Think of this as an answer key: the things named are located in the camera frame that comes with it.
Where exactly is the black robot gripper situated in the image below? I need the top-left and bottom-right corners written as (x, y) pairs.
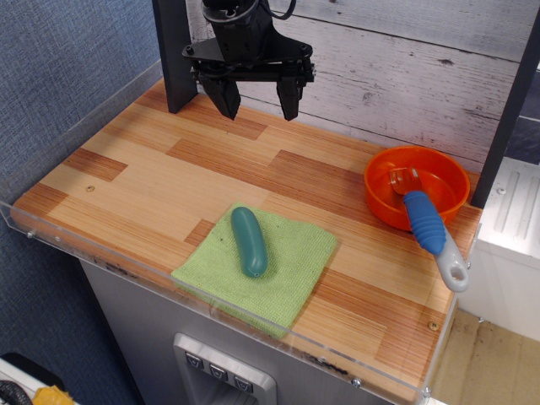
top-left (182, 7), bottom-right (315, 121)

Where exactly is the green toy cucumber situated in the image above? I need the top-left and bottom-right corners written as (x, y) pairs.
top-left (230, 207), bottom-right (268, 278)

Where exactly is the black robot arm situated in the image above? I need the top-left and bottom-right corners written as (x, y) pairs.
top-left (182, 1), bottom-right (315, 121)

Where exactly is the green knitted cloth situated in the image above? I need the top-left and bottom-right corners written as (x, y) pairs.
top-left (171, 203), bottom-right (338, 339)

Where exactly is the orange plastic bowl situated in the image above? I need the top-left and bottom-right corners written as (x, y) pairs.
top-left (364, 146), bottom-right (471, 230)

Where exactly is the grey toy fridge cabinet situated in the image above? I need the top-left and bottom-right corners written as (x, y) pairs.
top-left (82, 262), bottom-right (385, 404)

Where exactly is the silver dispenser button panel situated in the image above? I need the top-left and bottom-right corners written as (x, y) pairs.
top-left (173, 333), bottom-right (278, 404)

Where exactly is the white ribbed appliance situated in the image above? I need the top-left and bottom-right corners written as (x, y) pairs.
top-left (458, 158), bottom-right (539, 340)

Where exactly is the dark left vertical post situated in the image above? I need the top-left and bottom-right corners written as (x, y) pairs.
top-left (152, 0), bottom-right (197, 114)

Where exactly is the dark vertical post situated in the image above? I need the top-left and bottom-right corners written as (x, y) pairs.
top-left (152, 0), bottom-right (197, 114)
top-left (470, 10), bottom-right (539, 208)

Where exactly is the fork with blue grey handle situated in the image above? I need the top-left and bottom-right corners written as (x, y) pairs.
top-left (389, 167), bottom-right (469, 293)

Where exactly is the dark right vertical post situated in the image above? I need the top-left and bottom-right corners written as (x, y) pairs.
top-left (470, 10), bottom-right (539, 208)

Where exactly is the clear acrylic guard rail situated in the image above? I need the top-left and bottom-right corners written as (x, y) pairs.
top-left (1, 72), bottom-right (456, 404)

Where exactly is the black braided cable sleeve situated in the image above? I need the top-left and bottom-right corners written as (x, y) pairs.
top-left (0, 379), bottom-right (35, 405)

